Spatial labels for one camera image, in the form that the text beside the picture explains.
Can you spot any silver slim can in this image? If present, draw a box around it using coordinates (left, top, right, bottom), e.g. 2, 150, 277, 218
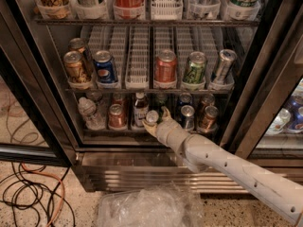
211, 49, 237, 84

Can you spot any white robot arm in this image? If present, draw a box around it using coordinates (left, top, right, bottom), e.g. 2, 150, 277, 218
142, 106, 303, 227

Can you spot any green can bottom shelf front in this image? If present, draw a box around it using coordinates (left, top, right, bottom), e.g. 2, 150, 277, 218
146, 110, 161, 126

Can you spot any white can right compartment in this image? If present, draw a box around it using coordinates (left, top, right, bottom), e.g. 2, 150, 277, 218
266, 108, 291, 135

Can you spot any gold can middle shelf front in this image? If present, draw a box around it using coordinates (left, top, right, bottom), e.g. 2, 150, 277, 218
63, 51, 91, 83

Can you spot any red can bottom shelf front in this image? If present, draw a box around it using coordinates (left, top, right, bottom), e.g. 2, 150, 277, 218
109, 104, 126, 128

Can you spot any gold can middle shelf rear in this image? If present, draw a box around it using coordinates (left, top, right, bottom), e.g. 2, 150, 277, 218
68, 37, 95, 71

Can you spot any stainless steel fridge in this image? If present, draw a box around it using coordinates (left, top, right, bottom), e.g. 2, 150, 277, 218
0, 0, 303, 196

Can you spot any blue can bottom shelf front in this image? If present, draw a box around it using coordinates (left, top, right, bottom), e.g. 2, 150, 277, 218
181, 105, 195, 131

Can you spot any empty white tray top shelf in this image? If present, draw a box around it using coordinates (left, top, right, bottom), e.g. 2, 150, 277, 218
151, 0, 183, 20

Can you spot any orange can bottom shelf rear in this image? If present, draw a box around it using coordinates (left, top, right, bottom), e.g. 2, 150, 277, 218
200, 94, 215, 109

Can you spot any clear plastic bag bin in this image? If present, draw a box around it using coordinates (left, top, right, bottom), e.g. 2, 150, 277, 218
97, 183, 204, 227

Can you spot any red can bottom shelf rear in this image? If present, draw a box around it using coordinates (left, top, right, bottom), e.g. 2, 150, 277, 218
112, 93, 127, 106

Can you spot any orange can shelf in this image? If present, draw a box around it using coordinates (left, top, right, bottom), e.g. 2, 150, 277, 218
200, 94, 215, 109
199, 106, 219, 130

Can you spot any brown juice bottle white cap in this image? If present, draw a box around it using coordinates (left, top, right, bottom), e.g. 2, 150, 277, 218
133, 93, 149, 127

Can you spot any blue can bottom shelf rear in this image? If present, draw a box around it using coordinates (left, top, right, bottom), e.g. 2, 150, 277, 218
177, 93, 192, 107

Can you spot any clear water bottle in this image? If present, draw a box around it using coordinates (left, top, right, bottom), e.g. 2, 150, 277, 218
78, 97, 104, 131

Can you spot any fridge sliding glass door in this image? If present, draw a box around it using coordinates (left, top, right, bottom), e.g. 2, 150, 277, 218
0, 0, 77, 166

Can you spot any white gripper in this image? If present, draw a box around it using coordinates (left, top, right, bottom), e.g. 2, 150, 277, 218
142, 106, 190, 152

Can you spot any orange cable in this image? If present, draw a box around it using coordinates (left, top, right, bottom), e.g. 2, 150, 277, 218
20, 163, 66, 227

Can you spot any green can middle shelf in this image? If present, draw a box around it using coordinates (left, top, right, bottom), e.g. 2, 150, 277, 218
183, 51, 207, 84

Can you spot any blue pepsi can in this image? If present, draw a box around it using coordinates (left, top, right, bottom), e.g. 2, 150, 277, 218
94, 50, 118, 83

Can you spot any red can middle shelf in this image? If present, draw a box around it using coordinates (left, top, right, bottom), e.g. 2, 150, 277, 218
154, 49, 177, 83

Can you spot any blue can right compartment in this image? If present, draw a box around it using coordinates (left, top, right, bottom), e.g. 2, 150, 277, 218
285, 95, 303, 133

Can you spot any blue can shelf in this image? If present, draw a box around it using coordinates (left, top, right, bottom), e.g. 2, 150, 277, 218
177, 93, 192, 107
181, 105, 195, 131

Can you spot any black cable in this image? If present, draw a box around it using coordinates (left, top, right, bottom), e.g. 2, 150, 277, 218
0, 161, 77, 227

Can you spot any orange can bottom shelf front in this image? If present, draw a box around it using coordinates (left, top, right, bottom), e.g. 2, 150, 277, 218
199, 106, 219, 130

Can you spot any green can bottom shelf rear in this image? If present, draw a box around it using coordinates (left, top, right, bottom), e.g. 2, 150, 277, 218
155, 94, 168, 110

